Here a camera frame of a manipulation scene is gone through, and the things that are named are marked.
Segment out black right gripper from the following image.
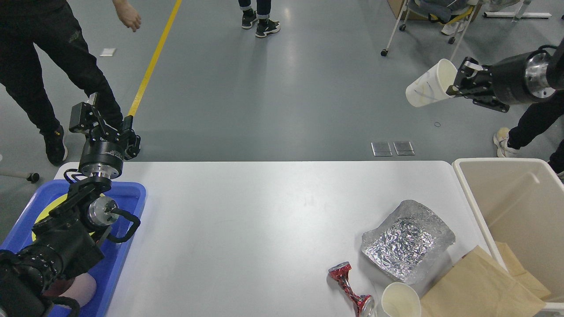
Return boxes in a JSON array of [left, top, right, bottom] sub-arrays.
[[446, 52, 540, 113]]

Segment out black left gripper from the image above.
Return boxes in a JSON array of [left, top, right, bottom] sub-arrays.
[[69, 92, 141, 179]]

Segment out white paper cup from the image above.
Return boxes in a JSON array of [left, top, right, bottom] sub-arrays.
[[405, 59, 458, 107], [375, 282, 422, 317]]

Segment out yellow plate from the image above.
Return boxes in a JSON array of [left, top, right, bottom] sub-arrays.
[[31, 193, 95, 242]]

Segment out pink mug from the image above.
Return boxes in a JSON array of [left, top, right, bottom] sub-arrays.
[[44, 273, 97, 308]]

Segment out foil tray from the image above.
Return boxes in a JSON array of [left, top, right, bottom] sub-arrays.
[[360, 200, 456, 285]]

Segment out brown paper bag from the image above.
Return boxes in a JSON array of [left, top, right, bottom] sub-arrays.
[[421, 242, 551, 317]]

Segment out crushed red can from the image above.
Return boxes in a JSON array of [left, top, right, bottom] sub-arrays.
[[328, 262, 375, 317]]

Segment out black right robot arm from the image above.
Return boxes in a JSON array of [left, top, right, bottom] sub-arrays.
[[446, 43, 564, 113]]

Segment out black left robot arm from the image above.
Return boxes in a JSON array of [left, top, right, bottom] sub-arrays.
[[0, 93, 141, 317]]

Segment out person at right edge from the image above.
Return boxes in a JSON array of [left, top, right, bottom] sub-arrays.
[[492, 91, 564, 158]]

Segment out person at edge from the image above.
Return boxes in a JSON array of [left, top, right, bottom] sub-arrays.
[[0, 0, 142, 167], [492, 91, 564, 158]]

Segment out white rolling chair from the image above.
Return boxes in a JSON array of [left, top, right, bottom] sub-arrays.
[[380, 0, 483, 60]]

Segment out metal floor plates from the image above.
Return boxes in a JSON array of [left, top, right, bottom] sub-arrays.
[[371, 141, 416, 157]]

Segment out beige plastic bin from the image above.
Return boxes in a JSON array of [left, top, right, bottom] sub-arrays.
[[453, 157, 564, 317]]

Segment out person at left edge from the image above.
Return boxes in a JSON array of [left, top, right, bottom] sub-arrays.
[[0, 0, 142, 167]]

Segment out person in black trousers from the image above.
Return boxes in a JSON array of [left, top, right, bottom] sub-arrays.
[[238, 0, 281, 38]]

